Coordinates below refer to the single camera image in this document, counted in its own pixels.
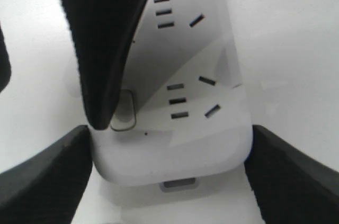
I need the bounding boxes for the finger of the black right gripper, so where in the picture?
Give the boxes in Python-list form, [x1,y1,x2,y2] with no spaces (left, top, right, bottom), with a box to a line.
[0,29,11,92]
[61,0,147,130]

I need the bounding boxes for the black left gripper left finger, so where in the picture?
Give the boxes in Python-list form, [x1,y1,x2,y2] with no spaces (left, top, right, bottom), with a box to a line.
[1,125,93,223]

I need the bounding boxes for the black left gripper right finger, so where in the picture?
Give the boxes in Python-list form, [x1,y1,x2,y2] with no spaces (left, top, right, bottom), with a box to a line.
[244,125,338,223]

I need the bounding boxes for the white five-outlet power strip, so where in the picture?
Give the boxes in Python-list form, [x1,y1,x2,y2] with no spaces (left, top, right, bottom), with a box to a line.
[92,0,252,186]

